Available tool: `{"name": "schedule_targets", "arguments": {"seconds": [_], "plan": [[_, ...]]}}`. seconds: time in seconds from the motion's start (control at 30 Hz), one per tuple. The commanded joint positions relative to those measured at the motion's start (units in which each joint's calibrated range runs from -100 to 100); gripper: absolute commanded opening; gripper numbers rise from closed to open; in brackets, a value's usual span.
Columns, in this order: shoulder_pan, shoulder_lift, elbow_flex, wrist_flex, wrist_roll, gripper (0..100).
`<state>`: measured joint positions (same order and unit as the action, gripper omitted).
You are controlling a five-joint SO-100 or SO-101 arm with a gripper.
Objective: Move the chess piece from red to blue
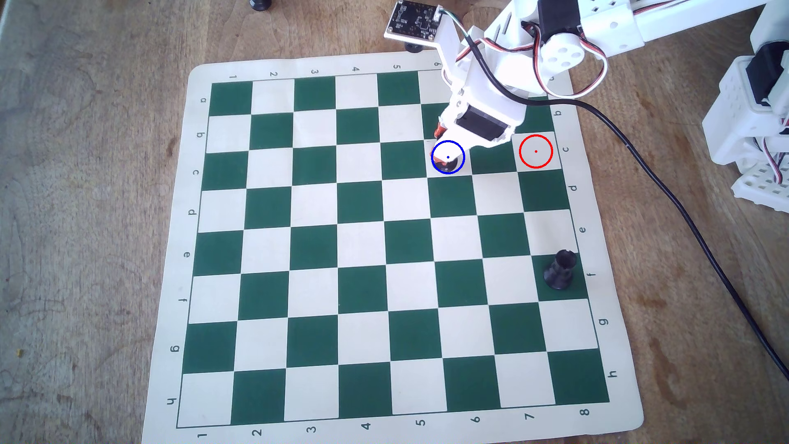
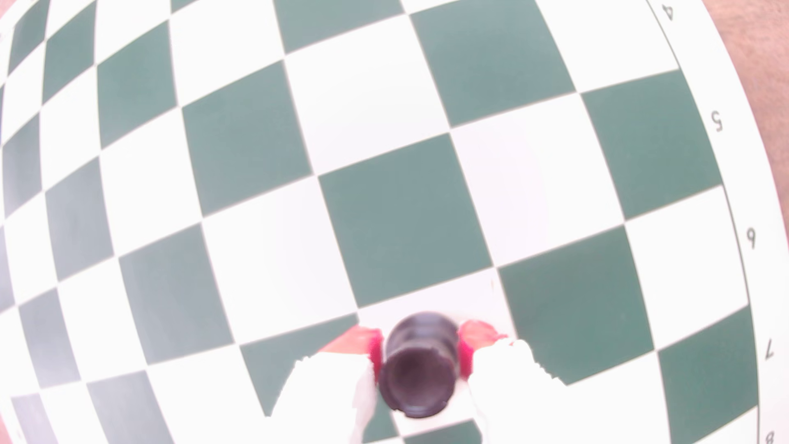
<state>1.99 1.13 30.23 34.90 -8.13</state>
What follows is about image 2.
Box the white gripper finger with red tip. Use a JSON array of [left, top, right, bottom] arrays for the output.
[[265, 326, 385, 444], [459, 319, 594, 444]]

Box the black chess pawn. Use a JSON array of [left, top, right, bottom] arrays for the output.
[[377, 311, 461, 419]]

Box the green and white chess mat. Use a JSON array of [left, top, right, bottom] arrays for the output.
[[0, 0, 789, 444]]

